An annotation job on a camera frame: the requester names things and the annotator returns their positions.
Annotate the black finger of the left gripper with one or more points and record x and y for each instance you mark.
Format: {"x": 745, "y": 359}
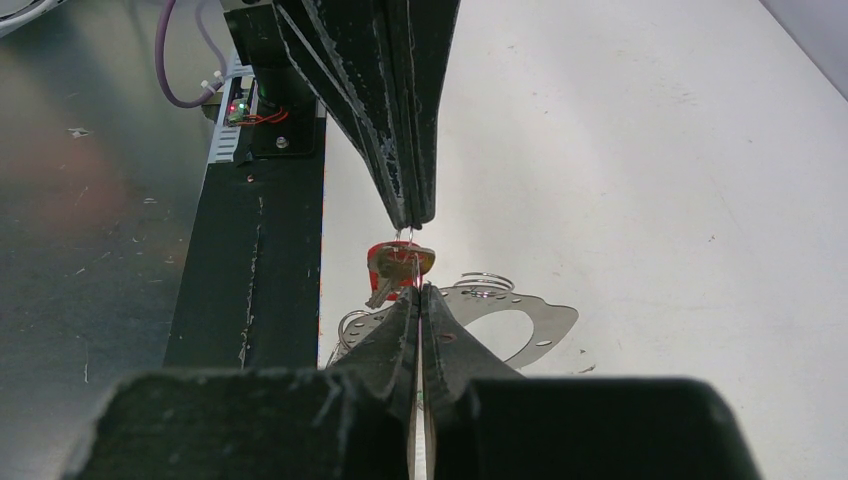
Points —
{"x": 342, "y": 51}
{"x": 414, "y": 39}

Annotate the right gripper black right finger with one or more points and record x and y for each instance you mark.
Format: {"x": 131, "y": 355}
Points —
{"x": 487, "y": 421}

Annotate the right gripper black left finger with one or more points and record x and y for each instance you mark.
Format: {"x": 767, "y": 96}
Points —
{"x": 351, "y": 420}

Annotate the key with red tag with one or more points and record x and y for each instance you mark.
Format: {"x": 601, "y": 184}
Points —
{"x": 393, "y": 266}

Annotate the left white slotted cable duct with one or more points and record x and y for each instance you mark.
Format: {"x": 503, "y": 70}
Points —
{"x": 239, "y": 85}

